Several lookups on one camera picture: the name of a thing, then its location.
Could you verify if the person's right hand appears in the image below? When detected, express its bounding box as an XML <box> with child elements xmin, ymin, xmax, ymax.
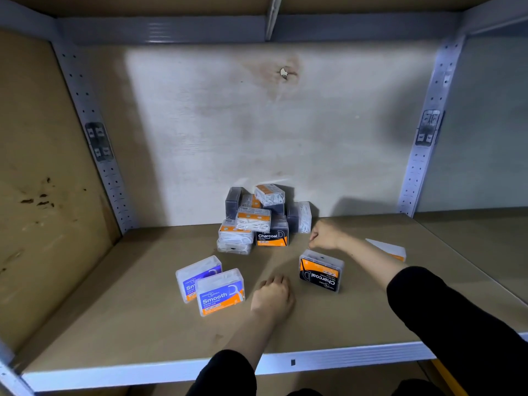
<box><xmin>308</xmin><ymin>220</ymin><xmax>350</xmax><ymax>251</ymax></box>

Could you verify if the person's left hand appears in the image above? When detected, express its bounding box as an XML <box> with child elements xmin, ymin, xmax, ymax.
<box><xmin>250</xmin><ymin>275</ymin><xmax>296</xmax><ymax>325</ymax></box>

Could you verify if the person's right forearm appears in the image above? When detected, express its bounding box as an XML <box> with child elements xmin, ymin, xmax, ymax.
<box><xmin>336</xmin><ymin>234</ymin><xmax>528</xmax><ymax>396</ymax></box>

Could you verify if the person's left forearm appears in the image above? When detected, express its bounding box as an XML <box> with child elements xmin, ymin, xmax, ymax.
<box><xmin>186</xmin><ymin>310</ymin><xmax>286</xmax><ymax>396</ymax></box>

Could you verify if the black orange floss pick box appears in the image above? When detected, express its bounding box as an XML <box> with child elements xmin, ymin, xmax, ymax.
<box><xmin>299</xmin><ymin>249</ymin><xmax>345</xmax><ymax>293</ymax></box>

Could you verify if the blue label floss pick box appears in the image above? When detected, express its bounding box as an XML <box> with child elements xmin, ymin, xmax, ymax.
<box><xmin>175</xmin><ymin>255</ymin><xmax>223</xmax><ymax>304</ymax></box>
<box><xmin>195</xmin><ymin>268</ymin><xmax>246</xmax><ymax>317</ymax></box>

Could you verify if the pile of dental floss boxes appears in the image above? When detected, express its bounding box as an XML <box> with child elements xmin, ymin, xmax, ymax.
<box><xmin>216</xmin><ymin>183</ymin><xmax>313</xmax><ymax>256</ymax></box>

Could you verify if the white floss pick box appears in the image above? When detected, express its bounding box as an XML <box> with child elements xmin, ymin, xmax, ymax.
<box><xmin>365</xmin><ymin>238</ymin><xmax>407</xmax><ymax>263</ymax></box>

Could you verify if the grey perforated shelf upright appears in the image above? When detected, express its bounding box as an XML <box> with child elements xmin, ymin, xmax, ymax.
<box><xmin>397</xmin><ymin>34</ymin><xmax>468</xmax><ymax>218</ymax></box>
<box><xmin>51</xmin><ymin>39</ymin><xmax>139</xmax><ymax>235</ymax></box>

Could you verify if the white metal shelf beam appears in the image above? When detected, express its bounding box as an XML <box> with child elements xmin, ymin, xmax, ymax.
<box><xmin>20</xmin><ymin>332</ymin><xmax>528</xmax><ymax>393</ymax></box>

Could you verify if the yellow bar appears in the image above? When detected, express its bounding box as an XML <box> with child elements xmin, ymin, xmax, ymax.
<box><xmin>430</xmin><ymin>359</ymin><xmax>470</xmax><ymax>396</ymax></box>

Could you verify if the grey metal shelf beam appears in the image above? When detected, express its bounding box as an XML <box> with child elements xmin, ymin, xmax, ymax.
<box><xmin>57</xmin><ymin>14</ymin><xmax>462</xmax><ymax>44</ymax></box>

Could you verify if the grey metal shelf corner post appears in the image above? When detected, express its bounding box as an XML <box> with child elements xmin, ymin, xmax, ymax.
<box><xmin>0</xmin><ymin>337</ymin><xmax>35</xmax><ymax>396</ymax></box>

